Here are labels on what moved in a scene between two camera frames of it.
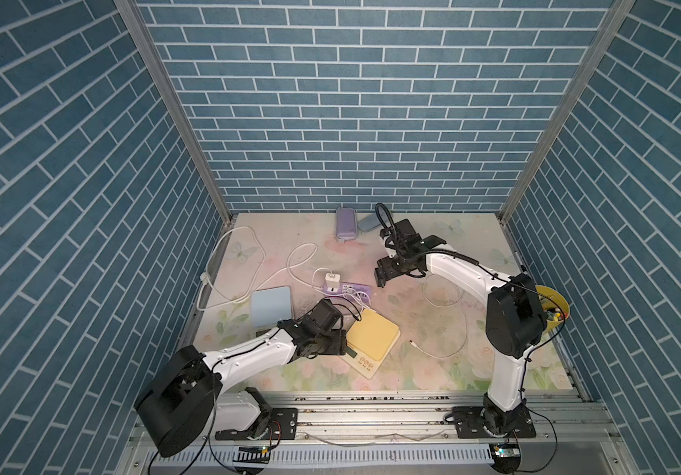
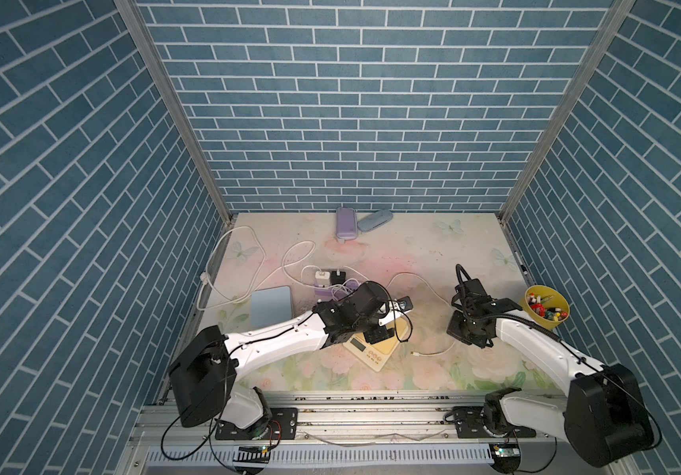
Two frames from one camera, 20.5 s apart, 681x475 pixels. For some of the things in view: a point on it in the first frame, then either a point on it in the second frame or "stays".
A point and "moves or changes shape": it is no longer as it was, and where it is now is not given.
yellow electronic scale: [372, 338] moves or changes shape
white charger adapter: [333, 282] moves or changes shape
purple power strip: [352, 290] stays
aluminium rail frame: [391, 432] stays
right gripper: [384, 269] → [455, 315]
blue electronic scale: [269, 306] stays
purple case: [345, 224] stays
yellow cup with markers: [555, 308] stays
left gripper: [339, 342] → [379, 334]
